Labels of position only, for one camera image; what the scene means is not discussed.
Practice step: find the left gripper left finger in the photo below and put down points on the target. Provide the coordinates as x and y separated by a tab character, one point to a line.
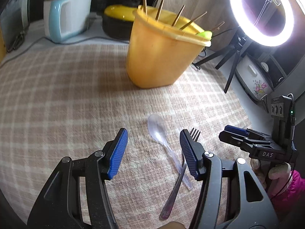
58	205

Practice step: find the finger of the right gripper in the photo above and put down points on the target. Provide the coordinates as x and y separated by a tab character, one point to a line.
238	141
245	132

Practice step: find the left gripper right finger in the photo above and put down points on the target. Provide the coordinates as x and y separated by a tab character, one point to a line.
231	195

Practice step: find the green plastic spoon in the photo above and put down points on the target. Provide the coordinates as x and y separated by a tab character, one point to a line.
206	35

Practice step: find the right hand white glove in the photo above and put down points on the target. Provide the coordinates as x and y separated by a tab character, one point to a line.
279	176

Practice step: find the white floral rice cooker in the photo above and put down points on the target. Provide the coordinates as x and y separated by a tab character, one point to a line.
254	76

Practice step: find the metal fork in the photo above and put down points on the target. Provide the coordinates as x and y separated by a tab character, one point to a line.
167	209

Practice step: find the clear plastic spoon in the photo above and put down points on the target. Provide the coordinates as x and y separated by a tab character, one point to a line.
157	130

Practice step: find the black tripod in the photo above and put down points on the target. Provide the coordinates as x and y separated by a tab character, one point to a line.
233	49

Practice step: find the pink checkered table cloth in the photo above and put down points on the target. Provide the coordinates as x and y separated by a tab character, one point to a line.
69	101

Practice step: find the yellow plastic utensil container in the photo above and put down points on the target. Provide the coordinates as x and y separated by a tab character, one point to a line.
161	50

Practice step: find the phone holder clamp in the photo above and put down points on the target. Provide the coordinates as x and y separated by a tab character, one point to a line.
267	2

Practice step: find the yellow lidded black pot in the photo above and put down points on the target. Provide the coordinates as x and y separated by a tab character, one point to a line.
117	21

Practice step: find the black scissors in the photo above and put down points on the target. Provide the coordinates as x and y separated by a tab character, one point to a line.
19	40

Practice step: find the white blue appliance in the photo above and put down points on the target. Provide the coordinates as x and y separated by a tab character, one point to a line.
64	19

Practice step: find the white ring light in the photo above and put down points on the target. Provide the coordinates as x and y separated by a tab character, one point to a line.
267	22

